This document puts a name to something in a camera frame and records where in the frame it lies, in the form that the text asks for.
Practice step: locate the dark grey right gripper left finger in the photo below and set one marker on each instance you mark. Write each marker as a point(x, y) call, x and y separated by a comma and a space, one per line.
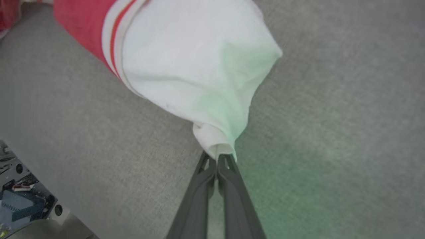
point(196, 205)

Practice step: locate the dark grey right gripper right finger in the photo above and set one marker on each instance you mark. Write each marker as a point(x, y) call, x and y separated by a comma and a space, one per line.
point(237, 205)

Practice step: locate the red shirt with white stripes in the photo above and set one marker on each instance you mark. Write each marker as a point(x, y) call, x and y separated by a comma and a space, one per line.
point(186, 59)

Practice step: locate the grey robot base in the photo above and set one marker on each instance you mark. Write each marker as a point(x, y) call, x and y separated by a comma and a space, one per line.
point(23, 205)

